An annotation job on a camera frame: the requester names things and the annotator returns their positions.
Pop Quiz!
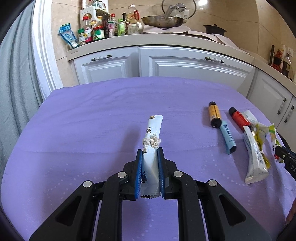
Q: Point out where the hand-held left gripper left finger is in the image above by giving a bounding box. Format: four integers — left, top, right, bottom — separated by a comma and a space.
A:
29, 149, 143, 241

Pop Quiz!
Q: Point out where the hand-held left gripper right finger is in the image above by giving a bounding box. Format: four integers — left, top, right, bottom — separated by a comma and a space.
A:
157, 147, 273, 241

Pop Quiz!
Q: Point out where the yellow wrapper with string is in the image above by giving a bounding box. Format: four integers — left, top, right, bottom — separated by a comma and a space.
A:
251, 123, 272, 169

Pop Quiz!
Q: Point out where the twisted green white wrapper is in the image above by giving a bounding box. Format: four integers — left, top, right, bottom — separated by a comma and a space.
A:
266, 123, 282, 160

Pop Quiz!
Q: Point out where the white toothpaste tube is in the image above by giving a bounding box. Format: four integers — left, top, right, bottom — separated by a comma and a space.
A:
243, 126, 269, 184

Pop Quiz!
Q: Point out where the white blue wrapper string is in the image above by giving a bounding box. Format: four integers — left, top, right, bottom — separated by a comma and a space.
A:
140, 114, 164, 199

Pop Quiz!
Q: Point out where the white paper wrapper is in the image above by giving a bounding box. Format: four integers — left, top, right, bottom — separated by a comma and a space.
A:
242, 110, 264, 127

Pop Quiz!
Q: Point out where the small red bottle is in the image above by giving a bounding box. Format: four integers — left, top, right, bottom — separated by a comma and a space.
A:
228, 107, 251, 133

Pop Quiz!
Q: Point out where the light blue tube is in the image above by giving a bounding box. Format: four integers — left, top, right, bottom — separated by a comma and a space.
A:
218, 120, 237, 155

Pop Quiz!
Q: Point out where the small yellow black bottle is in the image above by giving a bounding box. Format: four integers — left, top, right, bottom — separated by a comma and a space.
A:
208, 101, 222, 128

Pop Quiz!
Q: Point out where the person's right hand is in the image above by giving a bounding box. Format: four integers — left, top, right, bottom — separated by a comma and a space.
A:
285, 202, 296, 230

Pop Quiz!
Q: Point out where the purple tablecloth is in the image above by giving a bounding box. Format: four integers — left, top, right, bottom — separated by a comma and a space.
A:
0, 76, 296, 241

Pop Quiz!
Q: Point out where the dark sauce bottle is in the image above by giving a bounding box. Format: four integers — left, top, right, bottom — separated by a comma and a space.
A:
282, 53, 292, 78

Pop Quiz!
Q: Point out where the red jar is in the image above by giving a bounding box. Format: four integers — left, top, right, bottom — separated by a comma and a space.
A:
274, 50, 284, 69

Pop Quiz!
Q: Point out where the narrow white cabinet door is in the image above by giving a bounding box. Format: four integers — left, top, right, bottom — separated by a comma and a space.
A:
73, 51, 139, 85

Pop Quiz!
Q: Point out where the wide white cabinet drawer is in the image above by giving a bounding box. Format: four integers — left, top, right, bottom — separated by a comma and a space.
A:
138, 46, 257, 92

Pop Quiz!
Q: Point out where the white cloth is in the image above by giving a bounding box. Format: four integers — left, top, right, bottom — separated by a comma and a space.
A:
209, 34, 252, 55
141, 25, 192, 35

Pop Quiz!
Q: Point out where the beige kitchen countertop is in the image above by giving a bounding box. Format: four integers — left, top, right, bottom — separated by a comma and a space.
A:
66, 32, 296, 84

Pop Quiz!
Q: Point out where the black cooking pot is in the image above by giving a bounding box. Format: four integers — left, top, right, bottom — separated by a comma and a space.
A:
203, 24, 226, 36

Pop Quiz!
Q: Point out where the cluster of condiment bottles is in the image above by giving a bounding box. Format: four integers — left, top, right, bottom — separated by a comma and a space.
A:
77, 0, 142, 45

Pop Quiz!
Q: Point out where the steel wok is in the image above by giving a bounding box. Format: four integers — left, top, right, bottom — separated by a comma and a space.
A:
141, 5, 185, 29

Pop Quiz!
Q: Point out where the grey door curtain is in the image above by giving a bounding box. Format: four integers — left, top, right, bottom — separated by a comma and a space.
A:
0, 5, 44, 160

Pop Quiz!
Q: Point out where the blue seasoning packet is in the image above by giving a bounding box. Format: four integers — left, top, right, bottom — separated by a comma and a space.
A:
58, 23, 79, 49

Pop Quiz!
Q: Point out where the white lid holder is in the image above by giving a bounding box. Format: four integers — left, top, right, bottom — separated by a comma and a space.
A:
177, 8, 193, 19

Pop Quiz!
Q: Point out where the white spice rack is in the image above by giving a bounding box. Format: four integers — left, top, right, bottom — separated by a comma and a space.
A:
80, 7, 111, 22

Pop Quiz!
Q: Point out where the glass pot lid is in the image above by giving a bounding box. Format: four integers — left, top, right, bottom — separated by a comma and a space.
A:
161, 0, 197, 19

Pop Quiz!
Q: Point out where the white door frame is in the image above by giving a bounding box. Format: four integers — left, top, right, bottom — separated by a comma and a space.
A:
32, 0, 64, 102

